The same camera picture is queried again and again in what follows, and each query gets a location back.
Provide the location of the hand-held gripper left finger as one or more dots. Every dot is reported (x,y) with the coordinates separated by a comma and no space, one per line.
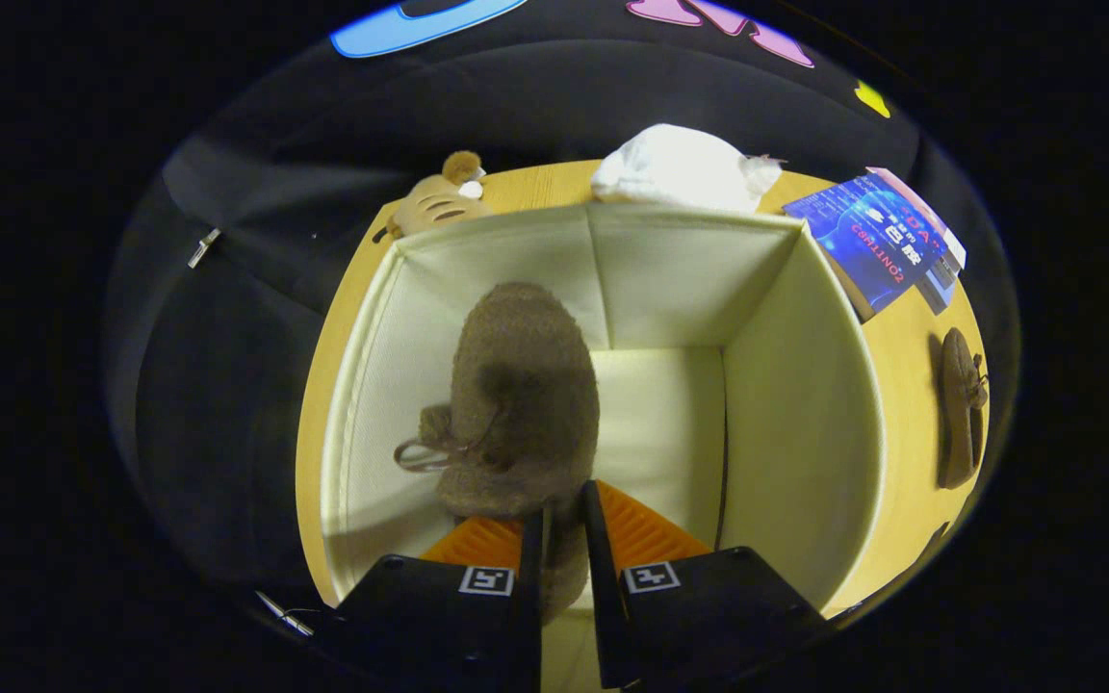
(458,616)

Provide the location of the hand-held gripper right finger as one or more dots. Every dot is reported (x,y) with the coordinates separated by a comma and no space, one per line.
(689,616)

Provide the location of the grey fabric storage box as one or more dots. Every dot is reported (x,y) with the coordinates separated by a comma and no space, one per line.
(786,404)

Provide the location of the brown fuzzy shoe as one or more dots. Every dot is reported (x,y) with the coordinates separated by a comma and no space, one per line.
(526,385)
(957,404)

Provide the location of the black backdrop cloth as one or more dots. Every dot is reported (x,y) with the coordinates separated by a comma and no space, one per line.
(246,385)

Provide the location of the brown striped plush toy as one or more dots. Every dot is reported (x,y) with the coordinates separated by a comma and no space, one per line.
(429,207)

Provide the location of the light blue book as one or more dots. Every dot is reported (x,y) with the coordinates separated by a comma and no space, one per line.
(938,287)

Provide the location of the white plush toy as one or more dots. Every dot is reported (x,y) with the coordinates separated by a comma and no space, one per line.
(680,168)

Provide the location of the small metal clip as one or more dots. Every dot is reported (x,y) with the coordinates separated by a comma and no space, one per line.
(203,246)

